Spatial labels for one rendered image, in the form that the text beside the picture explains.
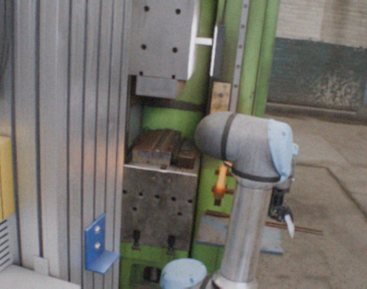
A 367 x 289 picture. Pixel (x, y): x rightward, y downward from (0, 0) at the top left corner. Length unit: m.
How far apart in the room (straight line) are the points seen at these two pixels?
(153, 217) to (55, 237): 1.49
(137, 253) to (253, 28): 1.34
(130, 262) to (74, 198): 1.65
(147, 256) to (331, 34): 6.69
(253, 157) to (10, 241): 0.51
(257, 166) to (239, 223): 0.15
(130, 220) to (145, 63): 0.82
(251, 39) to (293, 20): 6.02
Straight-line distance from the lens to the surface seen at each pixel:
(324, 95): 8.40
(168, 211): 2.12
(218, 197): 1.64
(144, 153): 2.09
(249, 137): 0.88
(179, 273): 1.06
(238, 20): 2.07
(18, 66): 0.64
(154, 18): 1.97
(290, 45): 8.09
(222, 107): 2.10
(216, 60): 2.05
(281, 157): 0.87
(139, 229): 2.21
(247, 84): 2.11
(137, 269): 2.41
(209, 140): 0.91
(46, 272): 0.74
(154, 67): 1.98
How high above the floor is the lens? 1.67
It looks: 17 degrees down
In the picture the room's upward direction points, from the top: 6 degrees clockwise
